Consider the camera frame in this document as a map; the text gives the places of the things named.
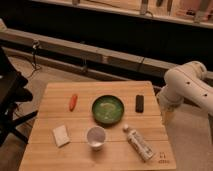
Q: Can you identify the wooden table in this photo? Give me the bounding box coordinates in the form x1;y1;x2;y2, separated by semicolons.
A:
19;81;176;171

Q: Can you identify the black chair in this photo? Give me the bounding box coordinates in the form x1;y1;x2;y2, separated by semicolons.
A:
0;46;37;147

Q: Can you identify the black rectangular remote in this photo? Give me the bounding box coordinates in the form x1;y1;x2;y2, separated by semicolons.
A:
135;95;144;113

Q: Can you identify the white plastic bottle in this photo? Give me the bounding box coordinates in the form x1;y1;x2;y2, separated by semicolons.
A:
123;124;154;161

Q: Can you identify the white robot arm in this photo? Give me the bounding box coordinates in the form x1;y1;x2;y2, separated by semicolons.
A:
156;61;213;124

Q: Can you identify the green ceramic bowl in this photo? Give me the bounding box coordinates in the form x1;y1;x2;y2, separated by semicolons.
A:
92;95;124;125

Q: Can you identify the white paper cup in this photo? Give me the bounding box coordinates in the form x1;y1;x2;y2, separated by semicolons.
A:
86;126;106;151

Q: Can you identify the orange carrot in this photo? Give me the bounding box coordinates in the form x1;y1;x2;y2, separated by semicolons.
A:
69;94;78;111

